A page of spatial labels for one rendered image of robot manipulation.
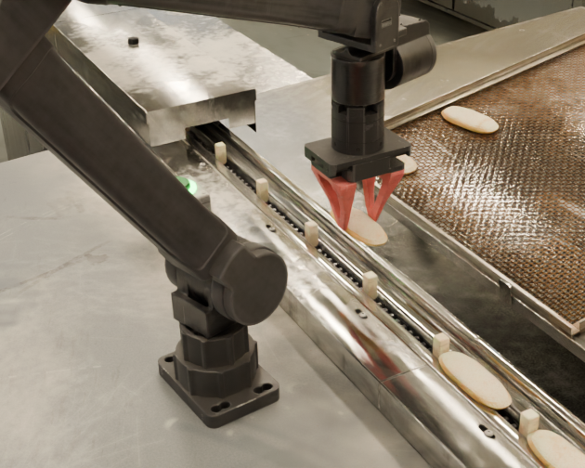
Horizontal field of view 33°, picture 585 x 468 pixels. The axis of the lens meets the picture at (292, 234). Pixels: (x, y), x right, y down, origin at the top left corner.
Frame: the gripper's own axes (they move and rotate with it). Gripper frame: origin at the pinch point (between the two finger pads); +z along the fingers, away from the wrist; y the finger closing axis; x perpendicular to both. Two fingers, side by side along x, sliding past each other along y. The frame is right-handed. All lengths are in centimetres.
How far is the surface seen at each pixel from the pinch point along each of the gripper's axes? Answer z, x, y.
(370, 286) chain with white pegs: 7.2, 3.4, 0.4
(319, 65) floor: 93, -270, -144
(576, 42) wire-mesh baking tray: -4, -24, -54
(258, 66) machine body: 11, -79, -26
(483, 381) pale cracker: 7.0, 23.9, 0.0
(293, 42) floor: 93, -303, -149
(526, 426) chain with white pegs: 7.1, 31.1, 0.6
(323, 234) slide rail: 8.1, -11.0, -1.7
